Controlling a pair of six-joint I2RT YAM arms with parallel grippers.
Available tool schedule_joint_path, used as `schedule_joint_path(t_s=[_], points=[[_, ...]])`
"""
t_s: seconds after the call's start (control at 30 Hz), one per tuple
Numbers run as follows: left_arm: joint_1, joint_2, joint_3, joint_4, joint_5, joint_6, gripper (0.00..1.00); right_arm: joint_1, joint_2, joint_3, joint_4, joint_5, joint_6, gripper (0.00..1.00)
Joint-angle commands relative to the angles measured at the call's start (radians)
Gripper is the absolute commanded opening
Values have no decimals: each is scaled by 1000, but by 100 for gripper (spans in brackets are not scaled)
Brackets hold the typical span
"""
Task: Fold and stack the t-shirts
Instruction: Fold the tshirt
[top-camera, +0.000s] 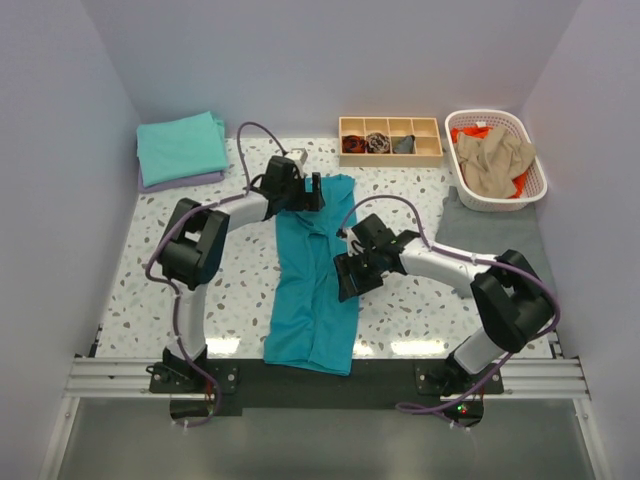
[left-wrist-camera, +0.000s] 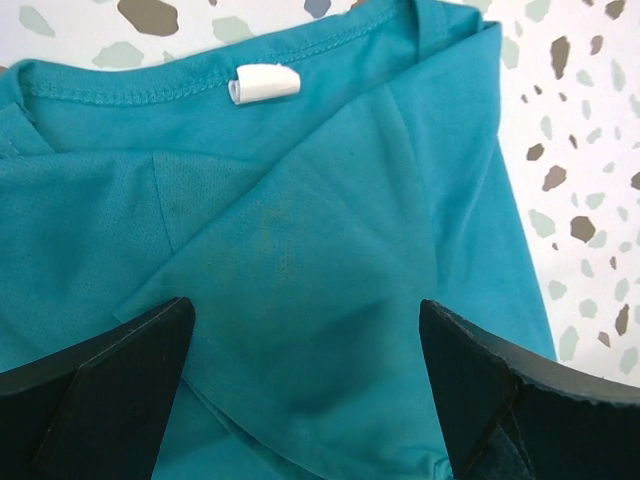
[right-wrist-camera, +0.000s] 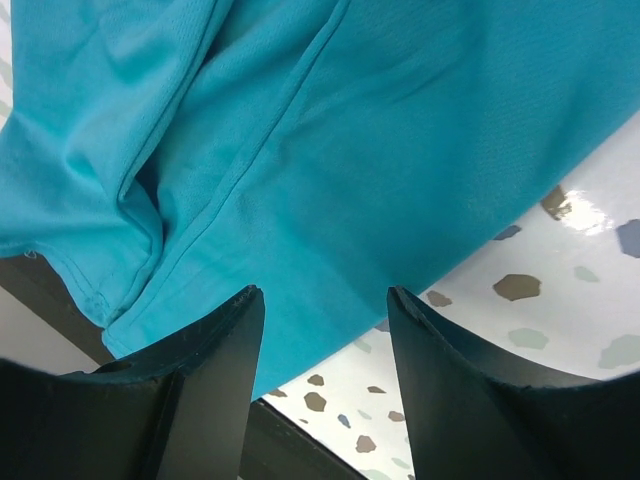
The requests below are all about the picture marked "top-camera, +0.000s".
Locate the brown white rolled sock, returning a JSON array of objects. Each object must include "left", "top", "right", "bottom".
[{"left": 366, "top": 132, "right": 391, "bottom": 155}]

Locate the aluminium rail frame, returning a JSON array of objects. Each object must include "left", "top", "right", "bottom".
[{"left": 63, "top": 357, "right": 591, "bottom": 400}]

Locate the folded lavender t shirt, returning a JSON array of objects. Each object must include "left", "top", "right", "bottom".
[{"left": 138, "top": 170, "right": 225, "bottom": 194}]

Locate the beige t shirt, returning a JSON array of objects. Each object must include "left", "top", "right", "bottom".
[{"left": 456, "top": 125, "right": 538, "bottom": 198}]

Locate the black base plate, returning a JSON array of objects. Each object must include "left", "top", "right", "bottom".
[{"left": 146, "top": 359, "right": 504, "bottom": 420}]

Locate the folded grey t shirt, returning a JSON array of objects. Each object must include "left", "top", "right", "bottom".
[{"left": 435, "top": 187, "right": 557, "bottom": 294}]

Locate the folded mint t shirt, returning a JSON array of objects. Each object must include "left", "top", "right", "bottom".
[{"left": 136, "top": 111, "right": 229, "bottom": 189}]

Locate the red black rolled sock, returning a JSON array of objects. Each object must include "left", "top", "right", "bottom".
[{"left": 342, "top": 135, "right": 367, "bottom": 154}]

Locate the wooden compartment tray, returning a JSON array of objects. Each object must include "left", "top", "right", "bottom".
[{"left": 338, "top": 116, "right": 444, "bottom": 169}]

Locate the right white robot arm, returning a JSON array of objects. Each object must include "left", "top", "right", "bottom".
[{"left": 334, "top": 214, "right": 559, "bottom": 393}]

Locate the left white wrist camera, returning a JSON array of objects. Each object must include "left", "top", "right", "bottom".
[{"left": 286, "top": 148, "right": 308, "bottom": 172}]

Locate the white laundry basket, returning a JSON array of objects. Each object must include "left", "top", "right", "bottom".
[{"left": 444, "top": 109, "right": 548, "bottom": 212}]

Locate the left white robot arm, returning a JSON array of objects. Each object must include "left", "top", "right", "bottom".
[{"left": 145, "top": 149, "right": 325, "bottom": 392}]

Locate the teal t shirt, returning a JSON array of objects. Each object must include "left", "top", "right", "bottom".
[{"left": 263, "top": 175, "right": 359, "bottom": 376}]

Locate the orange t shirt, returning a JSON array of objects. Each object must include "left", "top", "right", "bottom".
[{"left": 449, "top": 125, "right": 529, "bottom": 199}]

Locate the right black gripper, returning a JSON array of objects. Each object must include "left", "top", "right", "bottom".
[{"left": 333, "top": 248, "right": 383, "bottom": 302}]

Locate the grey rolled sock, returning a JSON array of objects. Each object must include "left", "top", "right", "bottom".
[{"left": 392, "top": 135, "right": 415, "bottom": 155}]

